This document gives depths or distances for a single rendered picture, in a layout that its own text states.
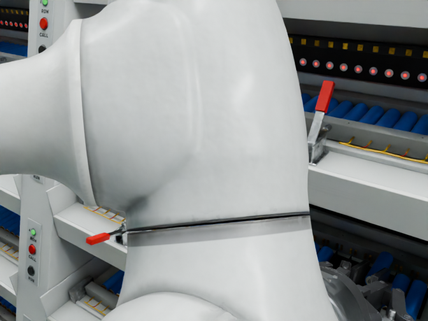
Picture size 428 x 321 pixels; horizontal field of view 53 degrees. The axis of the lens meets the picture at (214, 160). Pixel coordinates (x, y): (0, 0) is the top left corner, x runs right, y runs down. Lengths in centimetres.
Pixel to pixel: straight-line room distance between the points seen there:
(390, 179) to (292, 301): 29
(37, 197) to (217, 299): 66
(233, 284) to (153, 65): 10
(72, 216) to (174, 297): 60
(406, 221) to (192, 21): 33
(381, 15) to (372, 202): 19
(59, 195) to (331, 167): 48
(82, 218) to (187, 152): 59
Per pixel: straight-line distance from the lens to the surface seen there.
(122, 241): 69
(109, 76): 20
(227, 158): 19
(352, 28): 68
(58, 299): 88
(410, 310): 58
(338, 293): 31
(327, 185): 48
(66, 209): 80
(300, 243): 21
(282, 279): 20
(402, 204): 46
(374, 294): 46
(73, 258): 87
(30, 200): 84
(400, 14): 47
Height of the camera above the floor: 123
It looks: 13 degrees down
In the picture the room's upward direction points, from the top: 8 degrees clockwise
